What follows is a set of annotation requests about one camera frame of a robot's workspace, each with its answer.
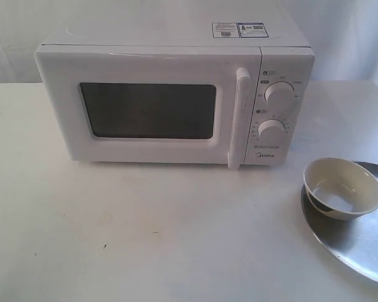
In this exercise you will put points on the white microwave oven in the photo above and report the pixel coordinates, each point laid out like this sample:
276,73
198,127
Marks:
152,104

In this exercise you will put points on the lower white control knob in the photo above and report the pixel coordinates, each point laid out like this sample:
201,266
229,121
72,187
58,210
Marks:
271,130

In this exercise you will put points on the upper white control knob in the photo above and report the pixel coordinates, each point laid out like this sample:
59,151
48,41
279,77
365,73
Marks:
278,92

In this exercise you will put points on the white warning label sticker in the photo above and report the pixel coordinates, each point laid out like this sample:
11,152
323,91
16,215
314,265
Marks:
225,30

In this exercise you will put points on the round silver metal tray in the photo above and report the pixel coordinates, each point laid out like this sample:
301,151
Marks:
354,242

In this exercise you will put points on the white control knob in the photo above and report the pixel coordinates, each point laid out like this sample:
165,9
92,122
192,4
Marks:
271,130
278,92

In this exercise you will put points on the white microwave oven body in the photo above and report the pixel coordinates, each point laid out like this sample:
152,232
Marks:
286,57

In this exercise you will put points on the blue energy label sticker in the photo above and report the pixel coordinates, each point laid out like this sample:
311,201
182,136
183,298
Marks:
252,30

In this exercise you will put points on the cream ceramic bowl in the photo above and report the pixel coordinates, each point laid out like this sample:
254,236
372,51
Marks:
340,189

